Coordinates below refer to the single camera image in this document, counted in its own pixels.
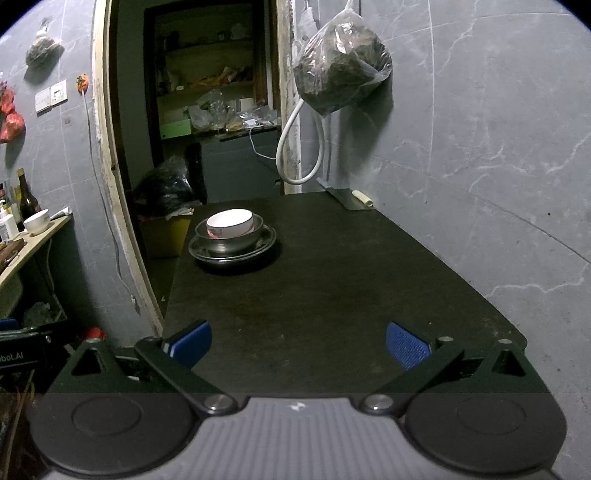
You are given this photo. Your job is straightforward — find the yellow bin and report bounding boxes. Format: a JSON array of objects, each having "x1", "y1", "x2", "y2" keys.
[{"x1": 141, "y1": 215, "x2": 192, "y2": 259}]

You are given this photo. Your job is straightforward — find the red hanging bag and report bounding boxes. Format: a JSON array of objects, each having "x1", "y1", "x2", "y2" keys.
[{"x1": 0, "y1": 88, "x2": 26, "y2": 144}]

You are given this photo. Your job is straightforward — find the large hanging plastic bag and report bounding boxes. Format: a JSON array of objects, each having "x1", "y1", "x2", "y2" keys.
[{"x1": 293, "y1": 9, "x2": 393, "y2": 114}]

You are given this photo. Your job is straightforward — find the dark grey cabinet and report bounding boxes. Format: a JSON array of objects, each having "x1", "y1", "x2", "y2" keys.
[{"x1": 201, "y1": 134, "x2": 282, "y2": 204}]

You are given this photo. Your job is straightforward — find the small hanging mesh bag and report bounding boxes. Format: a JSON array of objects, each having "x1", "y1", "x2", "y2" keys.
[{"x1": 25, "y1": 18, "x2": 64, "y2": 68}]

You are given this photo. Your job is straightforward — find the wooden side counter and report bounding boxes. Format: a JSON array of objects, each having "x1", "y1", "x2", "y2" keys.
[{"x1": 0, "y1": 215, "x2": 72, "y2": 287}]

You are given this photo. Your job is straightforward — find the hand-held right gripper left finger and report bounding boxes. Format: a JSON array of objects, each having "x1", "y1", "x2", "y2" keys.
[{"x1": 48, "y1": 320, "x2": 237, "y2": 416}]

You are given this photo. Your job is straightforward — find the black plastic bag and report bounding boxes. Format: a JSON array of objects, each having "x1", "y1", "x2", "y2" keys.
[{"x1": 134, "y1": 157, "x2": 197, "y2": 217}]

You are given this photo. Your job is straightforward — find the white hose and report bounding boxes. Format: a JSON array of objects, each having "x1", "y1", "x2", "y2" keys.
[{"x1": 276, "y1": 99, "x2": 326, "y2": 185}]

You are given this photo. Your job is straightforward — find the cluttered storage shelf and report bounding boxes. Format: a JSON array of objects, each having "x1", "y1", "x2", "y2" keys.
[{"x1": 145, "y1": 4, "x2": 280, "y2": 139}]

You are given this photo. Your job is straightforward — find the white ceramic bowl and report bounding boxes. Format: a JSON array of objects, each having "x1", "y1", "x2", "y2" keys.
[{"x1": 206, "y1": 209, "x2": 254, "y2": 237}]

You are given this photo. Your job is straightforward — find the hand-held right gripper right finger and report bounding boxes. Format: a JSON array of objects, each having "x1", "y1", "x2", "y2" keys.
[{"x1": 359, "y1": 322, "x2": 550, "y2": 415}]

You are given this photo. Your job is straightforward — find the thin wall cable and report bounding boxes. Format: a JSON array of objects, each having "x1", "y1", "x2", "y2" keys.
[{"x1": 82, "y1": 91, "x2": 124, "y2": 280}]

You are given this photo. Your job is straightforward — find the small white bowl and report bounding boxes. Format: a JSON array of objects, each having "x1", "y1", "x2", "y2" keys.
[{"x1": 23, "y1": 209, "x2": 51, "y2": 234}]

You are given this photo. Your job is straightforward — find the white wall switch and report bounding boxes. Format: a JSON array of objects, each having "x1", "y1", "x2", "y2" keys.
[{"x1": 36, "y1": 79, "x2": 68, "y2": 114}]

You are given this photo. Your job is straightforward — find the dark glass bottle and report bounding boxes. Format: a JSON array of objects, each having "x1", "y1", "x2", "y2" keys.
[{"x1": 16, "y1": 168, "x2": 41, "y2": 221}]

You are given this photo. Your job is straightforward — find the steel bowl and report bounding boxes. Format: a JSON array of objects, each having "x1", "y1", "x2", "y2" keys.
[{"x1": 195, "y1": 215, "x2": 265, "y2": 257}]

